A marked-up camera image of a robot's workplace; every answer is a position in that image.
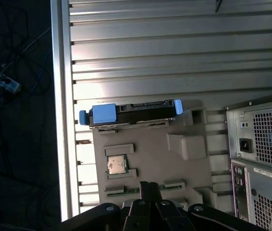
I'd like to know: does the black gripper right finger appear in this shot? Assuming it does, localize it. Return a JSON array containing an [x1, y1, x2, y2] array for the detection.
[[149, 181, 267, 231]]

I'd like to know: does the grey power supply unit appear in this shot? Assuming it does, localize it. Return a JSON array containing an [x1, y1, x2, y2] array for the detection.
[[233, 103, 272, 169]]

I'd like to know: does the hard disk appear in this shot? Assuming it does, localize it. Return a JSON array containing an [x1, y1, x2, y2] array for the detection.
[[78, 100, 184, 127]]

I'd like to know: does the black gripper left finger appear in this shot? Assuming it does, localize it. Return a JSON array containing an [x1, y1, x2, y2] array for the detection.
[[61, 181, 151, 231]]

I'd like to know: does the grey parts rack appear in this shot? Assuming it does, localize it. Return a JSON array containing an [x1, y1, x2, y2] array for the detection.
[[87, 100, 220, 210]]

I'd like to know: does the black open PC case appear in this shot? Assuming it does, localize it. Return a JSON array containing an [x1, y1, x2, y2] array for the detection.
[[223, 90, 272, 231]]

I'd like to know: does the white power strip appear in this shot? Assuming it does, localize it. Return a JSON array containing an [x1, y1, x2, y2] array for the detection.
[[0, 66, 23, 94]]

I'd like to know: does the green RAM stick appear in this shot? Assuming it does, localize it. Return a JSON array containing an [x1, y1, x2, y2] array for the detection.
[[106, 184, 185, 197]]

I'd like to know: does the silver CPU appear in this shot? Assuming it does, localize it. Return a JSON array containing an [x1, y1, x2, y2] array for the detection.
[[106, 155, 127, 175]]

